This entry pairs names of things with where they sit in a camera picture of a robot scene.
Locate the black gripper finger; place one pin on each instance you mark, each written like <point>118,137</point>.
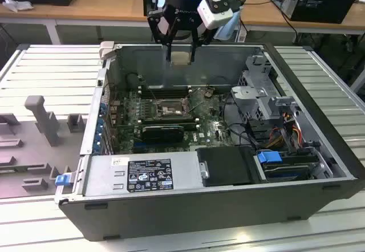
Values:
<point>194,49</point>
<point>159,32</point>

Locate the silver CPU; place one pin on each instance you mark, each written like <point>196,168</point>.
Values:
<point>180,58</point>

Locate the metal locking lever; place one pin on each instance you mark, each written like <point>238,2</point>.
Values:
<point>155,96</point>

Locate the black RAM slot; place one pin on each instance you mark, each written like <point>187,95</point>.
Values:
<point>168,122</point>
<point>165,87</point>
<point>165,90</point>
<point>165,93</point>
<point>168,117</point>
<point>165,96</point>
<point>191,125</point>

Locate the CPU socket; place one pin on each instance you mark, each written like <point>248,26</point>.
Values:
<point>172,105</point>

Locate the black computer tower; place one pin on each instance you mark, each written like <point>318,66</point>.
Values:
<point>149,1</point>

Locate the pale blue teach pendant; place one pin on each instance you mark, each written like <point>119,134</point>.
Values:
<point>228,26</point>

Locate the white power strip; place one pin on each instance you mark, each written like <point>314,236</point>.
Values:
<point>241,35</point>

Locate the black cylinder component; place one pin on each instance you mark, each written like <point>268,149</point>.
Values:
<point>132,81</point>

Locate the wooden desk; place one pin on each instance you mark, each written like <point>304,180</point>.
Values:
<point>99,1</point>

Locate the silver drive cage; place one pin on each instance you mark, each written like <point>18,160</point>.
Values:
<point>256,98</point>

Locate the green motherboard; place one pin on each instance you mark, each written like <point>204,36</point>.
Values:
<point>205,132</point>

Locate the black graphics card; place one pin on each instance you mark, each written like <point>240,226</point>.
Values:
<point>162,135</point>

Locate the black plastic shroud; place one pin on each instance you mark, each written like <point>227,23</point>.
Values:
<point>225,166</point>

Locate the hard disk in blue carrier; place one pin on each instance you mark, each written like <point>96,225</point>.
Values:
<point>269,159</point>

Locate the black desktop computer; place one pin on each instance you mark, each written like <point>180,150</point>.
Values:
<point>319,4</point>

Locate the white crumpled paper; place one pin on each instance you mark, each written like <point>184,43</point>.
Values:
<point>17,4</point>

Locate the silver power supply unit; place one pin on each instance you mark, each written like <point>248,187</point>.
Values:
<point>99,175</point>

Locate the black PC case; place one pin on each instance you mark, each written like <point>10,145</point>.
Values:
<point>199,215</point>

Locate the grey parts rack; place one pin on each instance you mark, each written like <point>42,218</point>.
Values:
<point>28,146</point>

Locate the blue plastic latch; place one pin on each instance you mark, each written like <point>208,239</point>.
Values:
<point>62,180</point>

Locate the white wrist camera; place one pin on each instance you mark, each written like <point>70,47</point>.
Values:
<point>212,18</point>

